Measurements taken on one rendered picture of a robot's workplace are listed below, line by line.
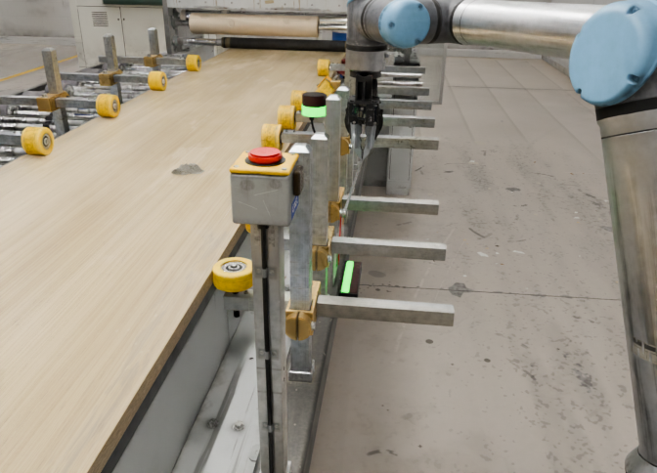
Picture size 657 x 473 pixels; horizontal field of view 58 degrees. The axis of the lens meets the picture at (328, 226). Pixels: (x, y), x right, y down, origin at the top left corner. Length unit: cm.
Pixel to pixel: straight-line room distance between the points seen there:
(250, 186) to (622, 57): 44
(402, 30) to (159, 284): 66
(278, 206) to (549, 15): 59
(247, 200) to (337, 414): 153
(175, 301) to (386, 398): 131
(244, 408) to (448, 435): 103
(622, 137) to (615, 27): 12
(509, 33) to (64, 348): 89
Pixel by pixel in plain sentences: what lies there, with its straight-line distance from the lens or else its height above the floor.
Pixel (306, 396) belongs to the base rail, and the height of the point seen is 70.
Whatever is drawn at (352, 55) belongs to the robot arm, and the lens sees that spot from 134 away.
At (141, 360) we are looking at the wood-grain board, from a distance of 93.
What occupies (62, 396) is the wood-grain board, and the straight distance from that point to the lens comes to 90.
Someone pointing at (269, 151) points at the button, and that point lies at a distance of 70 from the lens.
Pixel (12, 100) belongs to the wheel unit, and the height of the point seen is 95.
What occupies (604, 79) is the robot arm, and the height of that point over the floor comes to 132.
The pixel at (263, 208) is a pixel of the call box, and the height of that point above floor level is 117.
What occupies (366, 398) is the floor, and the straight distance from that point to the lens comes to 222.
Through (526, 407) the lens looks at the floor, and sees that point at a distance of 230.
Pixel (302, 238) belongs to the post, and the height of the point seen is 100.
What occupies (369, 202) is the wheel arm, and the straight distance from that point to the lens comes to 156.
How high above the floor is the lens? 144
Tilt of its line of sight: 25 degrees down
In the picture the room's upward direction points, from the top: 1 degrees clockwise
